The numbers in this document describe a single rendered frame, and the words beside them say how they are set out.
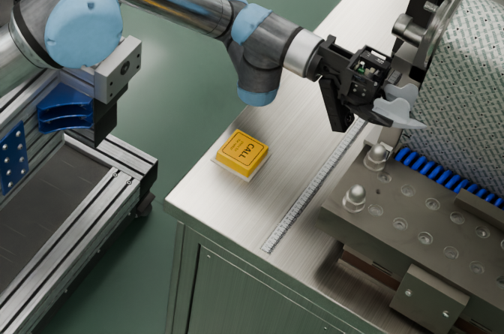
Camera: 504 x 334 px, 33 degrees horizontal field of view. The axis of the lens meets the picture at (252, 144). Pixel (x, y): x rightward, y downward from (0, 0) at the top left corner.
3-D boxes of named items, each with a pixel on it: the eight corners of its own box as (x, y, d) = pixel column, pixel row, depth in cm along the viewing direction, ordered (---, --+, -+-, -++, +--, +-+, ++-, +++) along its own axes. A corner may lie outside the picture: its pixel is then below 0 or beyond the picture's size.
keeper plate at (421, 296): (394, 297, 141) (412, 263, 133) (448, 329, 139) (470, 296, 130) (387, 308, 140) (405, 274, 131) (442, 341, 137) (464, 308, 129)
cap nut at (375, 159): (369, 151, 145) (375, 133, 141) (388, 161, 144) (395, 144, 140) (359, 164, 143) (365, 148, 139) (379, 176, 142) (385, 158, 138)
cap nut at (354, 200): (348, 191, 139) (354, 173, 135) (368, 202, 138) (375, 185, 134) (337, 206, 137) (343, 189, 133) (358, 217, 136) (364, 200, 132)
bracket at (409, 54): (372, 126, 166) (415, 7, 142) (401, 142, 164) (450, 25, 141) (360, 142, 163) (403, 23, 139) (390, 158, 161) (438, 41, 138)
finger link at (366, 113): (389, 127, 139) (342, 100, 141) (386, 133, 140) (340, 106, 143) (402, 109, 142) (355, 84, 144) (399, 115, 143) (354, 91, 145)
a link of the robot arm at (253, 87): (262, 64, 165) (271, 21, 156) (283, 106, 159) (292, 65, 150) (223, 70, 162) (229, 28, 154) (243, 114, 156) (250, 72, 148)
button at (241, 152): (235, 136, 160) (237, 127, 158) (267, 154, 158) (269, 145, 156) (214, 160, 156) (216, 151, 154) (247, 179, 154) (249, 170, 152)
